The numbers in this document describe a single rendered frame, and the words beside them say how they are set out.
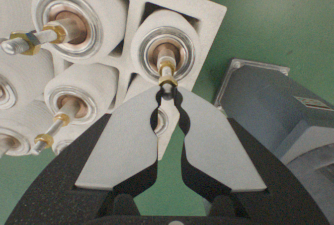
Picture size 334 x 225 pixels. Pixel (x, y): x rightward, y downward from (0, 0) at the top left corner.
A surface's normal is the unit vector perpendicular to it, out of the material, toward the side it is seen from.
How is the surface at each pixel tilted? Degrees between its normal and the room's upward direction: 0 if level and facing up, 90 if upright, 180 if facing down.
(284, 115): 90
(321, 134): 0
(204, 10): 0
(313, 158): 90
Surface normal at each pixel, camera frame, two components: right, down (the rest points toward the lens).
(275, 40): 0.01, 0.55
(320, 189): -0.83, -0.21
